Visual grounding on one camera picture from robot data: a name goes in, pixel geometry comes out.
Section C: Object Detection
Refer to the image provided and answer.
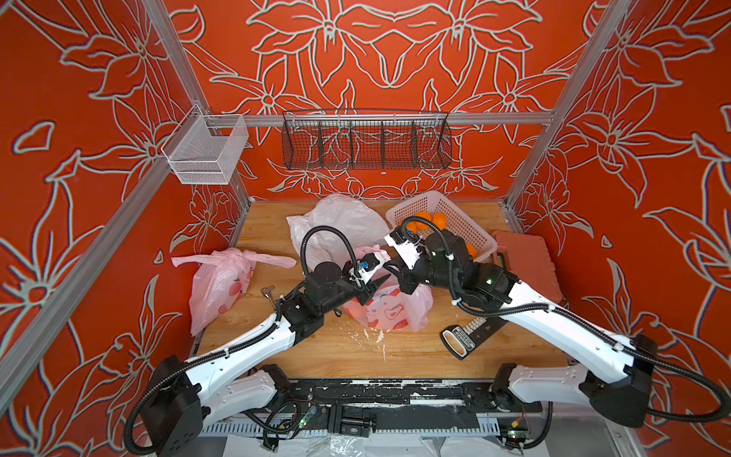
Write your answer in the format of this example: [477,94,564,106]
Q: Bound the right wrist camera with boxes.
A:
[385,225,424,270]

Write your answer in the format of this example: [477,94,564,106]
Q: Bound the clear wire mesh basket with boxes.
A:
[162,107,249,186]

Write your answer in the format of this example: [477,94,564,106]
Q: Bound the orange mandarin right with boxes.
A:
[466,244,477,260]

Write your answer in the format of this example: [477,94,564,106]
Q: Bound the red plastic tool case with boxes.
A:
[492,232,565,304]

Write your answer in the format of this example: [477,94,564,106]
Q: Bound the black wire wall basket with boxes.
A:
[281,108,454,171]

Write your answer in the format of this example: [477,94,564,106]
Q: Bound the pink plastic bag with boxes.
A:
[342,268,434,332]
[171,248,296,336]

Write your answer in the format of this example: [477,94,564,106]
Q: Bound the white translucent plastic bag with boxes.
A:
[286,194,390,270]

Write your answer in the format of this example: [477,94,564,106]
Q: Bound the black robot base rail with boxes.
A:
[289,378,544,438]

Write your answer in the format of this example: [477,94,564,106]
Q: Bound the white plastic perforated basket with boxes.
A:
[386,190,498,262]

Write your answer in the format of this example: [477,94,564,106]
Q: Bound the orange mandarin back top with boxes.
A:
[431,213,447,230]

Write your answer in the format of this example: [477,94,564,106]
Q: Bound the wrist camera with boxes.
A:
[385,225,424,270]
[351,251,390,289]

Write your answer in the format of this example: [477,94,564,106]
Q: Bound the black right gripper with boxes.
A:
[383,246,464,292]

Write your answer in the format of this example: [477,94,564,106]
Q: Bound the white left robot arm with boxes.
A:
[123,226,388,456]

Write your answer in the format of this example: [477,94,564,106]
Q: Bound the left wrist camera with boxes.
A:
[351,251,390,289]

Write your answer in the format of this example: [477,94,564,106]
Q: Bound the black handheld label tool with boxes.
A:
[440,317,506,360]

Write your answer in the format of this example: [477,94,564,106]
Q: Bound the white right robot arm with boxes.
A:
[385,226,730,428]

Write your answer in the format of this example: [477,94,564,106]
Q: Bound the small green handled screwdriver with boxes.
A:
[261,287,274,300]

